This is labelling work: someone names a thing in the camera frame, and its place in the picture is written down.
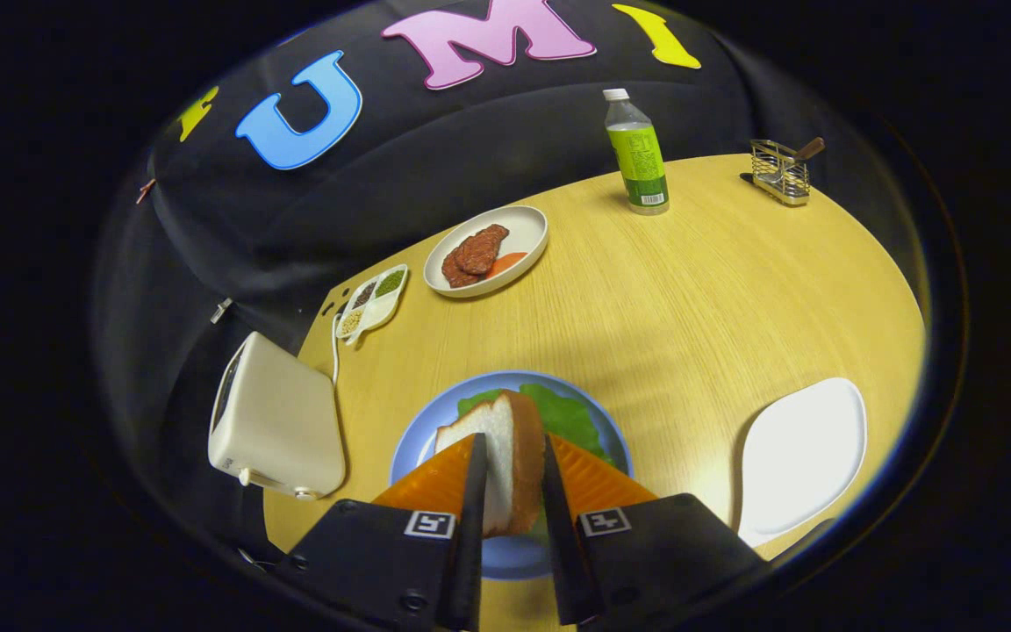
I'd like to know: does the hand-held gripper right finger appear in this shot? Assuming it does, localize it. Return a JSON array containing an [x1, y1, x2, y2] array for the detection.
[[541, 432, 771, 628]]

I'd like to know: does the bread slice with brown crust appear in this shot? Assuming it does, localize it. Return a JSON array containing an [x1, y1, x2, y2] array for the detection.
[[434, 390, 547, 538]]

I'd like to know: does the green lettuce leaf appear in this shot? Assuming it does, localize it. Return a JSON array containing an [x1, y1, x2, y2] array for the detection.
[[456, 383, 616, 466]]

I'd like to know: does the clear bottle with green label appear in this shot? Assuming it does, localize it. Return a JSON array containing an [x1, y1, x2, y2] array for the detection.
[[602, 88, 671, 216]]

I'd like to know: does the blue plate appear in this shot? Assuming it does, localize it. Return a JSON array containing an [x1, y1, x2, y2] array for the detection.
[[390, 370, 635, 581]]

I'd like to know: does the wooden-handled utensil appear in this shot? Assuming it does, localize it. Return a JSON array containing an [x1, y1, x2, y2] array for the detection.
[[756, 136, 826, 185]]

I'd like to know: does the brown meat patty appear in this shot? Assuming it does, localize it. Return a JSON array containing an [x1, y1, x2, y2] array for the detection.
[[455, 224, 510, 277], [441, 246, 478, 289]]

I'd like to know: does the metal wire utensil rack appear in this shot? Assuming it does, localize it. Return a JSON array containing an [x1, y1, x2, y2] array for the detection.
[[749, 139, 812, 207]]

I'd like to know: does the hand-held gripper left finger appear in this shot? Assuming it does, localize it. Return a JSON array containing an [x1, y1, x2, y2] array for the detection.
[[274, 432, 488, 632]]

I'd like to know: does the white toaster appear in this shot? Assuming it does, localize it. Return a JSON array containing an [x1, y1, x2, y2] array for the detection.
[[208, 331, 347, 501]]

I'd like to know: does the white toaster cable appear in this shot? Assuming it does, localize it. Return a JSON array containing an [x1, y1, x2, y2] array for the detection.
[[331, 312, 357, 387]]

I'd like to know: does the round white plate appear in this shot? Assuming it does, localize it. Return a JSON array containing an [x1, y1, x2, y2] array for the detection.
[[423, 205, 549, 299]]

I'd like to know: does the white leaf-shaped plate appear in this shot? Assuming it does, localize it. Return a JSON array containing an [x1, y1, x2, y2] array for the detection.
[[736, 377, 868, 549]]

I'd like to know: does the white divided seasoning dish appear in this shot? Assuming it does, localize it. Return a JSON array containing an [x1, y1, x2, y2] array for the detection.
[[336, 263, 410, 345]]

